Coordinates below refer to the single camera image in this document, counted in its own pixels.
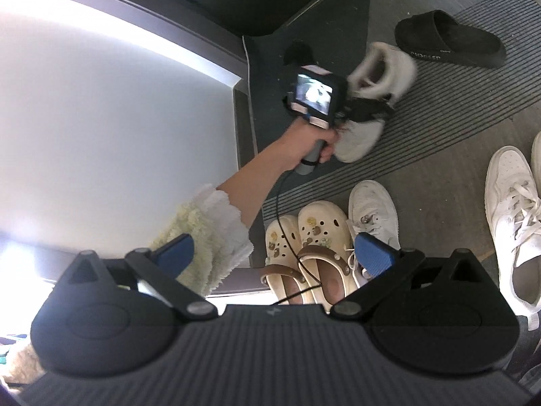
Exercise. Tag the person's left forearm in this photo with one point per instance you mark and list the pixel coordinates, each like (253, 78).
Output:
(253, 169)

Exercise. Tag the grey ribbed door mat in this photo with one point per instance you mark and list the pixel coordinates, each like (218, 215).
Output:
(443, 105)

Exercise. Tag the person's left hand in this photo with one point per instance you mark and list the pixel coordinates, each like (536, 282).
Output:
(327, 139)

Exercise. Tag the cream clog with charms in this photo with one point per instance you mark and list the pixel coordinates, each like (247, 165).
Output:
(281, 232)
(321, 220)

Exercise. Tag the white sneaker green accent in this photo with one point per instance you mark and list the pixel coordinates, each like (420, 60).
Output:
(372, 203)

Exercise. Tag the cream fluffy garment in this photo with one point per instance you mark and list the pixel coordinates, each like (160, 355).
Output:
(21, 359)

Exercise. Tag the black slide sandal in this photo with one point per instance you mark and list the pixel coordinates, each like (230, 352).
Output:
(465, 38)

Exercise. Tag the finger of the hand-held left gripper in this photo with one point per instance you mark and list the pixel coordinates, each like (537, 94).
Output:
(372, 105)
(363, 119)

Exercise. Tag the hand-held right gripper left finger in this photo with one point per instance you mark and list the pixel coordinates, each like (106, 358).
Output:
(173, 253)

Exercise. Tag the white fuzzy boot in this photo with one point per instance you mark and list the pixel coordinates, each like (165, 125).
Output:
(380, 67)

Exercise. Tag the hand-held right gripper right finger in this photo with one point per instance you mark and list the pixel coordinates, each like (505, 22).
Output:
(374, 256)

